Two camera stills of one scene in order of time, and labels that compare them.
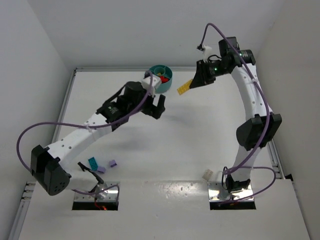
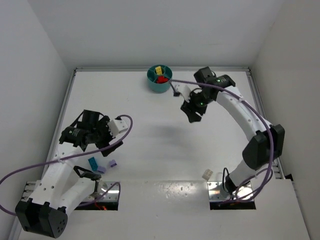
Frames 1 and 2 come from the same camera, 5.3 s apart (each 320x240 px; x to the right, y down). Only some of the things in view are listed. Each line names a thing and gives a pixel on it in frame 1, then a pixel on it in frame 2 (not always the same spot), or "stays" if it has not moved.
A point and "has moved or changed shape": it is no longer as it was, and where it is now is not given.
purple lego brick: x=112 y=163 stays
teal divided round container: x=165 y=73 stays
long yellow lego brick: x=184 y=87 has moved or changed shape
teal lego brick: x=93 y=164 stays
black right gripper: x=202 y=74 -> x=190 y=109
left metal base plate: x=109 y=195 stays
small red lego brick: x=163 y=79 stays
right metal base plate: x=216 y=192 stays
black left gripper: x=149 y=108 -> x=104 y=136
